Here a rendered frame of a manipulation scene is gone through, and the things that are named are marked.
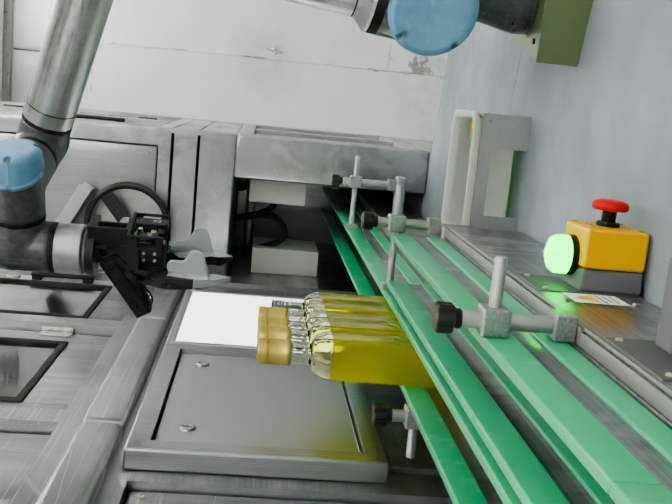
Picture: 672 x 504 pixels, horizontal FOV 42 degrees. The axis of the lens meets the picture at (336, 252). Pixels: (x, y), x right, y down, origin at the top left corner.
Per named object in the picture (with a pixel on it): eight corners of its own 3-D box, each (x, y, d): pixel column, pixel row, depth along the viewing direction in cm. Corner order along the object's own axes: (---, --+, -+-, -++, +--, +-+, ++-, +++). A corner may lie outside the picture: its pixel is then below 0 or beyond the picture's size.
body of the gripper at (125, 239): (167, 239, 124) (81, 233, 123) (166, 289, 129) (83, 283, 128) (174, 214, 131) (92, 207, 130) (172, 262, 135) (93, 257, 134)
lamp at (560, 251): (562, 270, 99) (537, 268, 99) (568, 231, 98) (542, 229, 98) (576, 278, 95) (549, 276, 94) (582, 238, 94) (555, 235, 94)
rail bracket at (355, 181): (420, 232, 207) (326, 224, 205) (428, 161, 204) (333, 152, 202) (424, 235, 202) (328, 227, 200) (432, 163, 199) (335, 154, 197)
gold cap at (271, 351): (290, 361, 112) (256, 358, 112) (288, 369, 116) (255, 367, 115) (291, 335, 114) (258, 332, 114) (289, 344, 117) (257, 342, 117)
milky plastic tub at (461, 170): (485, 235, 161) (438, 231, 160) (500, 113, 157) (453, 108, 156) (511, 252, 143) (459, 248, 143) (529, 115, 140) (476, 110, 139)
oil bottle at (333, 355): (459, 378, 120) (305, 367, 118) (464, 338, 119) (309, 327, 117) (468, 391, 115) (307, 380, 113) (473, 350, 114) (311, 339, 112)
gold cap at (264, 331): (287, 357, 120) (256, 354, 120) (288, 340, 123) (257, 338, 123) (290, 337, 118) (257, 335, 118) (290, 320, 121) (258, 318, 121)
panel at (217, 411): (334, 311, 201) (185, 301, 198) (335, 299, 200) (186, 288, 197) (387, 484, 113) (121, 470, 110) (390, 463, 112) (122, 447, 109)
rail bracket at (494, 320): (566, 335, 82) (428, 324, 81) (578, 259, 81) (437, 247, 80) (582, 347, 78) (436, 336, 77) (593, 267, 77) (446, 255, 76)
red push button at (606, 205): (583, 225, 98) (587, 195, 98) (617, 228, 99) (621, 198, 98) (596, 231, 94) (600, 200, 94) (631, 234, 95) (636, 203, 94)
